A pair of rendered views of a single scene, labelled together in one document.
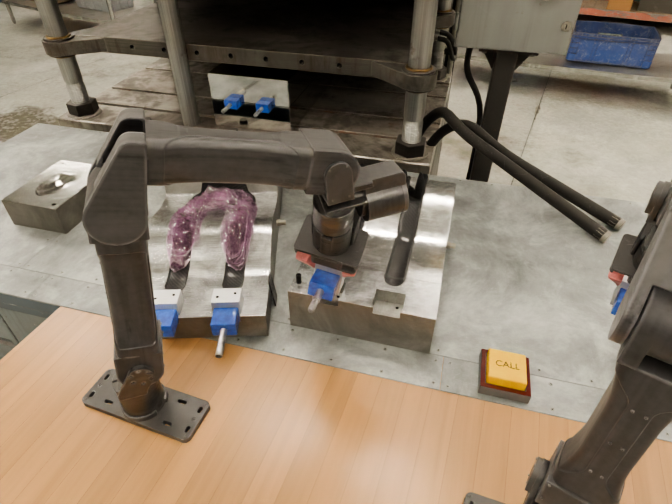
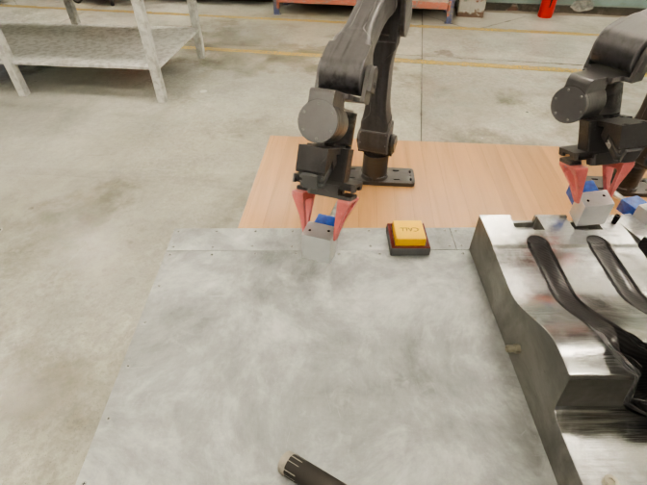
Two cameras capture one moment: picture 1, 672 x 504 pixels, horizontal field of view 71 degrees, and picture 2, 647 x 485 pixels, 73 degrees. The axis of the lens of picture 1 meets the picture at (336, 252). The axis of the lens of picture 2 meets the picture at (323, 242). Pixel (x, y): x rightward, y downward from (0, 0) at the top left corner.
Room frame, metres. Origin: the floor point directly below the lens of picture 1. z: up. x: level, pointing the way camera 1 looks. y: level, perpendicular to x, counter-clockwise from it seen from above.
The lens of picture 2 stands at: (1.09, -0.63, 1.41)
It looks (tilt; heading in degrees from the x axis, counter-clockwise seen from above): 42 degrees down; 165
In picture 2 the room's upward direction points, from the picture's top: straight up
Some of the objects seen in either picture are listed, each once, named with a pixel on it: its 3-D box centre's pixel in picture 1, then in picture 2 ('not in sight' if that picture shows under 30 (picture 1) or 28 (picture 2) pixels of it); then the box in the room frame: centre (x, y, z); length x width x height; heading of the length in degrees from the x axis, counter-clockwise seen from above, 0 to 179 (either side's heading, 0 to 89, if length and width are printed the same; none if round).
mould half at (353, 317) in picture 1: (385, 230); (605, 326); (0.81, -0.10, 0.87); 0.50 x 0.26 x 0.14; 165
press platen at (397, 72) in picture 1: (274, 45); not in sight; (1.81, 0.22, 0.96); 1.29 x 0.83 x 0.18; 75
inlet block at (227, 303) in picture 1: (224, 325); (630, 204); (0.55, 0.19, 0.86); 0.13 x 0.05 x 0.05; 2
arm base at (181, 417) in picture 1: (140, 390); (627, 174); (0.43, 0.30, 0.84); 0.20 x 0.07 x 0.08; 70
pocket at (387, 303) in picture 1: (388, 308); (523, 229); (0.58, -0.09, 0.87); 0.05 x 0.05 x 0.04; 75
